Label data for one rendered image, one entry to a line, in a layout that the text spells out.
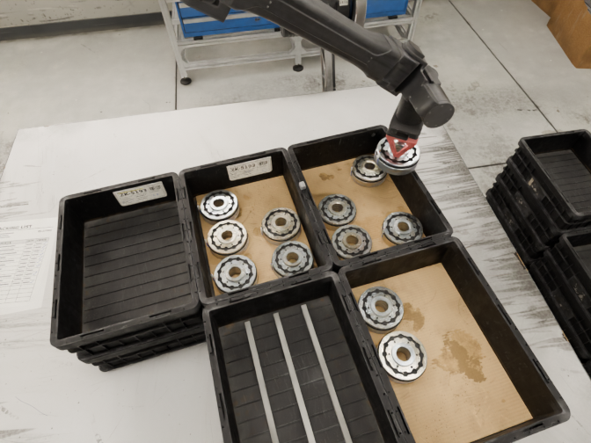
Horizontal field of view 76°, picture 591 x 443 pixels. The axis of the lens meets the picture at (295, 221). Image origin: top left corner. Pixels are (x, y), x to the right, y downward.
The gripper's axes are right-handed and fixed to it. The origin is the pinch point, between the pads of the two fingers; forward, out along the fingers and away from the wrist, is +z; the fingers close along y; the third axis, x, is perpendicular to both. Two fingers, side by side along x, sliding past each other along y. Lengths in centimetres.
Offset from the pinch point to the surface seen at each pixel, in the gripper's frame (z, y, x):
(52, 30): 104, 133, 300
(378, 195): 21.3, 2.1, 1.5
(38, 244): 36, -45, 92
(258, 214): 22.0, -17.2, 30.2
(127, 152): 36, -3, 92
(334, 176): 21.5, 4.1, 15.5
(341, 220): 18.6, -12.1, 8.0
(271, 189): 21.9, -7.6, 30.7
